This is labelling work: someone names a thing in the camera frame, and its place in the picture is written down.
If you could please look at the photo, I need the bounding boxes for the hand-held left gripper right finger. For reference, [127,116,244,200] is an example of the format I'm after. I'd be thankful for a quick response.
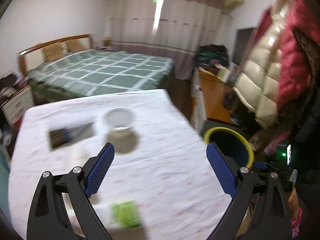
[206,142,294,240]

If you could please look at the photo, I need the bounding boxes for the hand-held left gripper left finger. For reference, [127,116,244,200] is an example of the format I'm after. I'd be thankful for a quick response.
[26,142,115,240]

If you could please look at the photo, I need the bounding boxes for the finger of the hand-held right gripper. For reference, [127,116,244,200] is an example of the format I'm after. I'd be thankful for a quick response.
[252,161,278,171]

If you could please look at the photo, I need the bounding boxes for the yellow rimmed dark bin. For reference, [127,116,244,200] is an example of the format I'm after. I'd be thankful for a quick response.
[203,127,255,170]

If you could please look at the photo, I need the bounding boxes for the green plastic cup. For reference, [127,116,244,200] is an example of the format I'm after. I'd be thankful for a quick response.
[110,201,142,228]

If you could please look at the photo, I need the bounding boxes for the person's right hand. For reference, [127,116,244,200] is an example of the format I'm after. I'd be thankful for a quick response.
[287,191,300,222]

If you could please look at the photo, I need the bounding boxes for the pink floral garment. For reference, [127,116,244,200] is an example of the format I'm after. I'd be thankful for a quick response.
[265,127,290,155]

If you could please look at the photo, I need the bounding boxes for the white floral tablecloth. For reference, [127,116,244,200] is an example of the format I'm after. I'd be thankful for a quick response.
[9,89,233,240]

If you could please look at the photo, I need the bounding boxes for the wooden desk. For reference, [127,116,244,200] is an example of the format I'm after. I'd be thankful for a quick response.
[192,67,240,128]

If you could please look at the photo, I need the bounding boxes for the cream puffer jacket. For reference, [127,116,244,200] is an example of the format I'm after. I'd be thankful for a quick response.
[234,0,298,128]

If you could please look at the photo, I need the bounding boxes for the green checked quilt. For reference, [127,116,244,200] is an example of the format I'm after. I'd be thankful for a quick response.
[26,50,174,98]

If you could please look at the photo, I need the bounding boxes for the red quilted jacket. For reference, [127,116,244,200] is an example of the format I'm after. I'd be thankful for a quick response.
[257,0,320,110]

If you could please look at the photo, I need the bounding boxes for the white wooden nightstand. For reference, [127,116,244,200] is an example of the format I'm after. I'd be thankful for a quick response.
[0,85,35,123]

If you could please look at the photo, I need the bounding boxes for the leopard print scarf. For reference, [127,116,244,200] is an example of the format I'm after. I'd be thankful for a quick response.
[292,27,320,95]

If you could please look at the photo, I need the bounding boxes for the pile of clothes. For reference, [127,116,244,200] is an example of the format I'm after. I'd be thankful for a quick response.
[195,44,229,68]

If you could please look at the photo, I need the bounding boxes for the dark rectangular panel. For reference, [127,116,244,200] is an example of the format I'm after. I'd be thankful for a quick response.
[232,27,258,65]

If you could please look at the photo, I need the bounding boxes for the dark clothes heap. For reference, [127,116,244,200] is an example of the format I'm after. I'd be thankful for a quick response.
[0,71,28,98]

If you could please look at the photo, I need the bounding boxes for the small bedside table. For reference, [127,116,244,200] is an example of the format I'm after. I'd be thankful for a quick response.
[101,37,113,52]

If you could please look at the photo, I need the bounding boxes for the wooden bed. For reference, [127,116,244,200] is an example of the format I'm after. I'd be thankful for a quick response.
[17,34,174,100]

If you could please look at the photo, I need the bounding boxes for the pink white curtain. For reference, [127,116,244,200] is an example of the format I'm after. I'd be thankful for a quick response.
[110,0,225,80]

